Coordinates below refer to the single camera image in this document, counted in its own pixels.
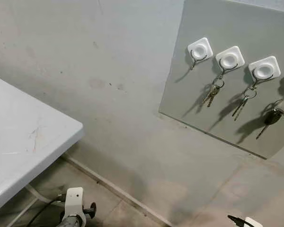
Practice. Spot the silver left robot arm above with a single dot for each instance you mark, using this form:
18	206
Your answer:
71	222

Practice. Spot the grey hook board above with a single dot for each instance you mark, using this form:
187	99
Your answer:
199	104

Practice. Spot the white table leg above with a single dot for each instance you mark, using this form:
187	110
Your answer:
38	194

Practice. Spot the white table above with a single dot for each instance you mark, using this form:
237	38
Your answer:
19	142

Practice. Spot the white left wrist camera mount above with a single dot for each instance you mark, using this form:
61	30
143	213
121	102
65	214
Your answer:
74	198

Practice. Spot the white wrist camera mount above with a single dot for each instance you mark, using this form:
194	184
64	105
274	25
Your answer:
252	222
74	198

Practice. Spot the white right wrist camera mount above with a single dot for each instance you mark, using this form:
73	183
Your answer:
252	222

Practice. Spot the white square wall hook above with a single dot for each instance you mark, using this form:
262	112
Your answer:
229	58
264	69
200	48

